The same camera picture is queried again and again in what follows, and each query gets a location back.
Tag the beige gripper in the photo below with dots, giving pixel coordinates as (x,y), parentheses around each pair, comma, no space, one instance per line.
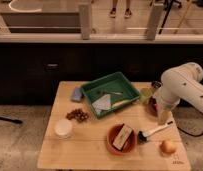
(163,116)

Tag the white black dish brush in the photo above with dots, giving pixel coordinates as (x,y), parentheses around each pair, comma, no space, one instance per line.
(144,135)

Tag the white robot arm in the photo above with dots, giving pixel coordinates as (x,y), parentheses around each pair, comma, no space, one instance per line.
(182,82)

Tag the green plastic cup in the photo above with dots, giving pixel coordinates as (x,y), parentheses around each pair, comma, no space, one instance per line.
(145,94)

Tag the white paper cup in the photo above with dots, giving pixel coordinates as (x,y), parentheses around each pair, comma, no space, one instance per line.
(63,128)

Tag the dark red bowl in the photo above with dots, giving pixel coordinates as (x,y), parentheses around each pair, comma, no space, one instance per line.
(152,107)

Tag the yellow onion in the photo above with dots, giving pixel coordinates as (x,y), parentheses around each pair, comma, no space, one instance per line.
(168,147)

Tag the small glass jar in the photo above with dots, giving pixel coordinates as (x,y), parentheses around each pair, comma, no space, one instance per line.
(155,85)

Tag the wooden table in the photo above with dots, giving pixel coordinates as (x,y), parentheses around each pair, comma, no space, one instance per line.
(89,146)

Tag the wooden block in bowl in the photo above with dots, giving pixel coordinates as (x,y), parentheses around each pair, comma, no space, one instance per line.
(122,136)

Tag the orange bowl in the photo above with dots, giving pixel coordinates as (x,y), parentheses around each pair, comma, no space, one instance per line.
(129,145)

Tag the yellow stick in tray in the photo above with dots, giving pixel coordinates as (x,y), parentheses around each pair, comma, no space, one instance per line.
(119,103)

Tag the green plastic tray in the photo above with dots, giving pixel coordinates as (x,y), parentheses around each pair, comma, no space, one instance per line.
(115,84)

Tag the white paper in tray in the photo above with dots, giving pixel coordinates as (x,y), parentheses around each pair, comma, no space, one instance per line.
(103,103)

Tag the pile of brown nuts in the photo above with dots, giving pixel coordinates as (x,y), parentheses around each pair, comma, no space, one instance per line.
(77,114)

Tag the blue sponge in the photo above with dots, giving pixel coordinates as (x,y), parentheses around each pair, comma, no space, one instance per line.
(77,95)

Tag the person's right shoe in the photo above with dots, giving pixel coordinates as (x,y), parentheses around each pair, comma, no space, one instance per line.
(128,13)

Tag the person's shoe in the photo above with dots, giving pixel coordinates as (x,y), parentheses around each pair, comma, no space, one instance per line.
(128,13)
(112,13)

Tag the person's left shoe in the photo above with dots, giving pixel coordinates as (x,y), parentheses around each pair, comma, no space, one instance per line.
(112,13)

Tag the black object on floor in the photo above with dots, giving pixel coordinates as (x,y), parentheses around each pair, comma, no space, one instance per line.
(11,120)

